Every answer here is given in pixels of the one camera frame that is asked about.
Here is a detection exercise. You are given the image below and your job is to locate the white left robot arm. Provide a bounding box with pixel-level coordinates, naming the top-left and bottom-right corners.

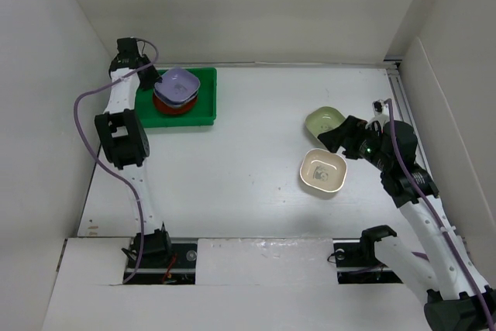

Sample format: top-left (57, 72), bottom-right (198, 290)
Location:
top-left (95, 37), bottom-right (174, 269)

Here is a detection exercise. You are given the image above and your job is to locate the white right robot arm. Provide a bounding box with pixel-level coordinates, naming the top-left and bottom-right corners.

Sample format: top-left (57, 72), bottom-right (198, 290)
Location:
top-left (312, 115), bottom-right (495, 330)

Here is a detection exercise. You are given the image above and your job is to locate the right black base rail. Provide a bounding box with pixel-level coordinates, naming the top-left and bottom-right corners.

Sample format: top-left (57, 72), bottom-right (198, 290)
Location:
top-left (327, 238), bottom-right (402, 284)

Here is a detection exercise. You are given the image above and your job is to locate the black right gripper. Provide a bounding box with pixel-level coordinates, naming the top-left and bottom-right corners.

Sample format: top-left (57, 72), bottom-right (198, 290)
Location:
top-left (317, 115), bottom-right (392, 171)

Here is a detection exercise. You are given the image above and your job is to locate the red round plate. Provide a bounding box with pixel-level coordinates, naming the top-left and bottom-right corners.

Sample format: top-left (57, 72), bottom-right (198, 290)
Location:
top-left (152, 95), bottom-right (198, 116)

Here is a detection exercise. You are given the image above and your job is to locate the aluminium side rail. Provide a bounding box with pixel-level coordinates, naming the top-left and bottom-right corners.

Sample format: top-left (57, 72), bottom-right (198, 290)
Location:
top-left (384, 59), bottom-right (410, 121)

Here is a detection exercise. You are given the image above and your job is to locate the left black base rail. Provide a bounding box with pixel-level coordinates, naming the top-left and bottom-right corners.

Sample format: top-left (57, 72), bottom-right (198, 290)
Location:
top-left (123, 240), bottom-right (198, 285)

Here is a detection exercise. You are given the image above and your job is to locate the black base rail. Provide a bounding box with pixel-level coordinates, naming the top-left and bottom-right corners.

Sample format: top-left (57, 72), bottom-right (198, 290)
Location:
top-left (123, 240), bottom-right (198, 285)
top-left (327, 238), bottom-right (402, 284)

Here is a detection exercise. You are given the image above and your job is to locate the purple square panda dish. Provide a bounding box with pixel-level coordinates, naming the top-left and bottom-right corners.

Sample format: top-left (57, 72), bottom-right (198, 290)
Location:
top-left (154, 68), bottom-right (201, 102)
top-left (153, 92), bottom-right (198, 108)

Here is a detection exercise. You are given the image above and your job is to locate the green plastic bin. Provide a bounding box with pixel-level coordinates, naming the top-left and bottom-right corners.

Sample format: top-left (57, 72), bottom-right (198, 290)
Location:
top-left (135, 67), bottom-right (217, 129)

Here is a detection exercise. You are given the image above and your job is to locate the green square panda dish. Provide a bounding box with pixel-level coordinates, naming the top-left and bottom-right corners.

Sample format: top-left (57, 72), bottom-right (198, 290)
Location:
top-left (305, 106), bottom-right (346, 141)

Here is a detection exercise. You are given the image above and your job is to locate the cream square panda dish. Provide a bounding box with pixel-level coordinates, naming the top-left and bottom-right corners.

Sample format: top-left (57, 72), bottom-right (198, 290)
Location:
top-left (299, 149), bottom-right (348, 193)

